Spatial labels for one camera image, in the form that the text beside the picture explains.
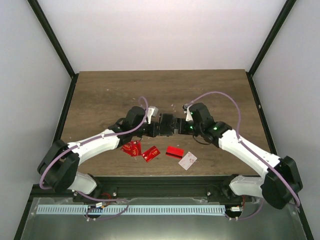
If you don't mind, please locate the black leather card holder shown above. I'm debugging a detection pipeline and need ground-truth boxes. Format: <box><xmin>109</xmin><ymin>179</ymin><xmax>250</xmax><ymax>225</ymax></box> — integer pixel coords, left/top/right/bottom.
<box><xmin>158</xmin><ymin>113</ymin><xmax>177</xmax><ymax>137</ymax></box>

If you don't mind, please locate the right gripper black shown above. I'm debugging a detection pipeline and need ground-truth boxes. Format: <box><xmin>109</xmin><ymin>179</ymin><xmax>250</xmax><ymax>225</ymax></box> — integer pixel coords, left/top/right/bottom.
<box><xmin>168</xmin><ymin>118</ymin><xmax>203</xmax><ymax>136</ymax></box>

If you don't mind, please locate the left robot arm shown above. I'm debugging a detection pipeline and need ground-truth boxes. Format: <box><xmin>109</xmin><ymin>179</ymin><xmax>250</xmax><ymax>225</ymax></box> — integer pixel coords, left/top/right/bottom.
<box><xmin>37</xmin><ymin>106</ymin><xmax>158</xmax><ymax>202</ymax></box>

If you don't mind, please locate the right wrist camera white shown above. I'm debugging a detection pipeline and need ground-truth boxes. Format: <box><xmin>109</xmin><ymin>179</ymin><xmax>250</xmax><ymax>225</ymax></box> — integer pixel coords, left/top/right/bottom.
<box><xmin>182</xmin><ymin>104</ymin><xmax>189</xmax><ymax>115</ymax></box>

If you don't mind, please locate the metal sheet front panel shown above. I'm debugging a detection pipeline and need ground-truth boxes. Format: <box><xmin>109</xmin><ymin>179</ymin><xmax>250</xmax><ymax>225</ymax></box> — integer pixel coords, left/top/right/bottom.
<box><xmin>21</xmin><ymin>198</ymin><xmax>307</xmax><ymax>240</ymax></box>

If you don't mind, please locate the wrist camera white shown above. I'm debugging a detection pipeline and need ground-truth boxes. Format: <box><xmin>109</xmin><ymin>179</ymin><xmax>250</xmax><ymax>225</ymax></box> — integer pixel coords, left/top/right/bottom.
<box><xmin>145</xmin><ymin>106</ymin><xmax>159</xmax><ymax>125</ymax></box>
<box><xmin>182</xmin><ymin>104</ymin><xmax>189</xmax><ymax>115</ymax></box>

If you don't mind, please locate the red magnetic stripe card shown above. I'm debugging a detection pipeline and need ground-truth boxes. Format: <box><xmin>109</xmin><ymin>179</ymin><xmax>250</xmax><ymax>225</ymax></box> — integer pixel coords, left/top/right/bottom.
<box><xmin>165</xmin><ymin>146</ymin><xmax>184</xmax><ymax>160</ymax></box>

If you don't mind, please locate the red VIP card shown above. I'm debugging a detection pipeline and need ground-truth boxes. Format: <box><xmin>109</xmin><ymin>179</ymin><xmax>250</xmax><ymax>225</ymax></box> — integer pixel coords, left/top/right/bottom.
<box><xmin>141</xmin><ymin>146</ymin><xmax>161</xmax><ymax>163</ymax></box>

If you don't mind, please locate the red VIP card overlapped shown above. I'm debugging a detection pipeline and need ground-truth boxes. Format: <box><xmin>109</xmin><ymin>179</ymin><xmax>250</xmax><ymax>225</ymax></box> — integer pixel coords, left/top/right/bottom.
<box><xmin>130</xmin><ymin>141</ymin><xmax>142</xmax><ymax>157</ymax></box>

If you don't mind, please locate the light blue slotted cable duct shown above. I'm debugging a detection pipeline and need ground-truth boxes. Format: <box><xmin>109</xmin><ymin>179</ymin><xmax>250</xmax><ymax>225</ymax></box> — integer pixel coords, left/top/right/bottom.
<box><xmin>36</xmin><ymin>204</ymin><xmax>226</xmax><ymax>216</ymax></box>

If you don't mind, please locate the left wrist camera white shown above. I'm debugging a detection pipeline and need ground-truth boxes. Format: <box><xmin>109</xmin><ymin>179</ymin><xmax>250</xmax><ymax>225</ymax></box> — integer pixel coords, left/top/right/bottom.
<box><xmin>145</xmin><ymin>106</ymin><xmax>159</xmax><ymax>125</ymax></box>

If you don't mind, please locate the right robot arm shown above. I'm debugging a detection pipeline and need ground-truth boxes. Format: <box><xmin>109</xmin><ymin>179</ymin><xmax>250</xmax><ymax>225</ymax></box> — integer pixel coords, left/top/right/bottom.
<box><xmin>174</xmin><ymin>102</ymin><xmax>303</xmax><ymax>210</ymax></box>

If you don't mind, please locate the white card red print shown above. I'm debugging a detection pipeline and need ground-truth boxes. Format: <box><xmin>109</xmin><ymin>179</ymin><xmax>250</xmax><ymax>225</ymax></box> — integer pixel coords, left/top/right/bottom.
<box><xmin>178</xmin><ymin>151</ymin><xmax>198</xmax><ymax>171</ymax></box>

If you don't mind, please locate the black aluminium frame rail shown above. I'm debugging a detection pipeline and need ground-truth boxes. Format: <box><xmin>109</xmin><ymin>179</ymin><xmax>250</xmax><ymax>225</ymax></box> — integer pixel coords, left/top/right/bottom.
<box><xmin>32</xmin><ymin>175</ymin><xmax>261</xmax><ymax>204</ymax></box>

